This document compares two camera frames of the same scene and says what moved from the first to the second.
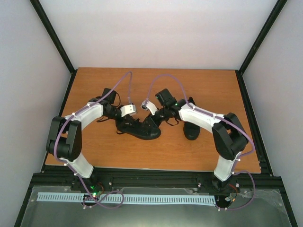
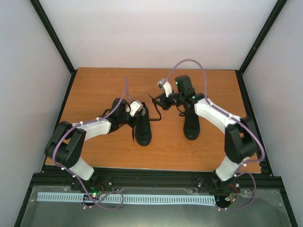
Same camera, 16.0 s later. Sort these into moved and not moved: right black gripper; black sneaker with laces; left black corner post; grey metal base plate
Moved: right black gripper
Not moved: grey metal base plate; left black corner post; black sneaker with laces
